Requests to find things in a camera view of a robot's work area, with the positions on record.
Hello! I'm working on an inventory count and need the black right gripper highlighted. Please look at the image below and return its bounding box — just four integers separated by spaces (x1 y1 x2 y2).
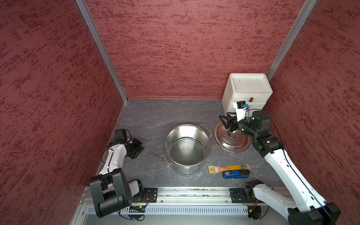
218 111 257 137

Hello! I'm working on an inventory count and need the steel pot lid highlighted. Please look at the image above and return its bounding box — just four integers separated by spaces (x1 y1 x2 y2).
214 122 251 153

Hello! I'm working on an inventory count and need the stainless steel pot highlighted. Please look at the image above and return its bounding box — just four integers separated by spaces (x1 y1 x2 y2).
160 124 212 175

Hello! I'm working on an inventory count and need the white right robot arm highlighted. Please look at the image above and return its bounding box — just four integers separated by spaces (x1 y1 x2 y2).
219 110 341 225

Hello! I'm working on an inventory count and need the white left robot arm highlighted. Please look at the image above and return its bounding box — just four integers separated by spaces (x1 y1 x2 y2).
90 129 145 218

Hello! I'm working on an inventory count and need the white three-drawer box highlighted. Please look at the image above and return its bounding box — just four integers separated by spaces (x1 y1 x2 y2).
222 73 273 116

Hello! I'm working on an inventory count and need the orange packaged tool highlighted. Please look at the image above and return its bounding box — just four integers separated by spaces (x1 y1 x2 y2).
208 164 251 174

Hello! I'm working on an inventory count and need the blue box cutter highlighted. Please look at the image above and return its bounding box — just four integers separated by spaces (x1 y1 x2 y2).
222 169 250 179

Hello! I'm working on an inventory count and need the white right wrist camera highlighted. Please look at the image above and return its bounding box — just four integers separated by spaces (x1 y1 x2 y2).
233 101 248 122

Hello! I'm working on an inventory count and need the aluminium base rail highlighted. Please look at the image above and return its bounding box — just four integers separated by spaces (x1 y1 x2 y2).
84 185 293 206

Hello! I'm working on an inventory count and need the white perforated cable duct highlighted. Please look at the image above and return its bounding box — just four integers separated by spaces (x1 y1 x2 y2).
87 205 249 216

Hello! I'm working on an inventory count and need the aluminium corner post right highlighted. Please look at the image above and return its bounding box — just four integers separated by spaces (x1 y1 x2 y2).
267 0 317 81

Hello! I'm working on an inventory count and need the aluminium corner post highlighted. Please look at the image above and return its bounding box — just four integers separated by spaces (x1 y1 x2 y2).
267 0 317 81
76 0 128 104

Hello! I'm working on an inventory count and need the aluminium corner post left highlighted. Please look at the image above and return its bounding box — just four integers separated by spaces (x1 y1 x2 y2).
76 0 128 104

